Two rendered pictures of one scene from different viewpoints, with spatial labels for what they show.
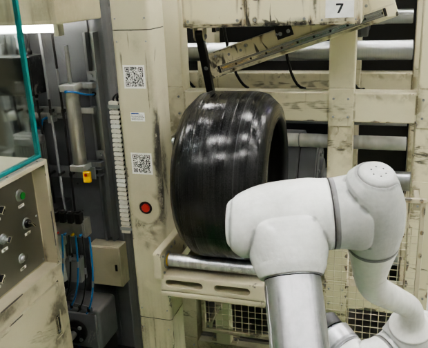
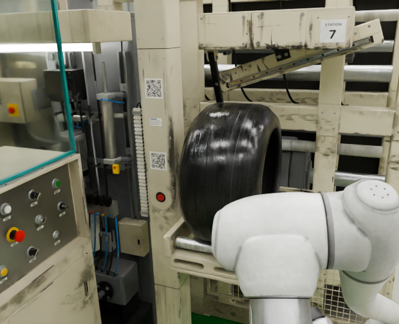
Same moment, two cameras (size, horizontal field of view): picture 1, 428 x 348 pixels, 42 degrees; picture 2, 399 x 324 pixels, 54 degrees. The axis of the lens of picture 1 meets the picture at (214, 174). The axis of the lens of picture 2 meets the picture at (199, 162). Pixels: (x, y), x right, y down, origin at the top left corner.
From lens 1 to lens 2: 0.34 m
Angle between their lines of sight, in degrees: 4
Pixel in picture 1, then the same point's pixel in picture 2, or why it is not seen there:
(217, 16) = (226, 40)
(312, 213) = (304, 233)
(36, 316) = (65, 283)
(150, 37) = (168, 55)
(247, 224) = (233, 240)
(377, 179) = (378, 201)
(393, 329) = not seen: outside the picture
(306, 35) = (301, 58)
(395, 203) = (398, 227)
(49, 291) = (78, 262)
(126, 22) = (148, 42)
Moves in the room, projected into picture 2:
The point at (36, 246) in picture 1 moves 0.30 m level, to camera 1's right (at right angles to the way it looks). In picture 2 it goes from (69, 225) to (142, 225)
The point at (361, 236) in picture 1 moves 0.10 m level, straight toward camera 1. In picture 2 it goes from (356, 260) to (357, 297)
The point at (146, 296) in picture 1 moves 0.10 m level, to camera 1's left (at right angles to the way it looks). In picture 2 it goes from (159, 268) to (137, 268)
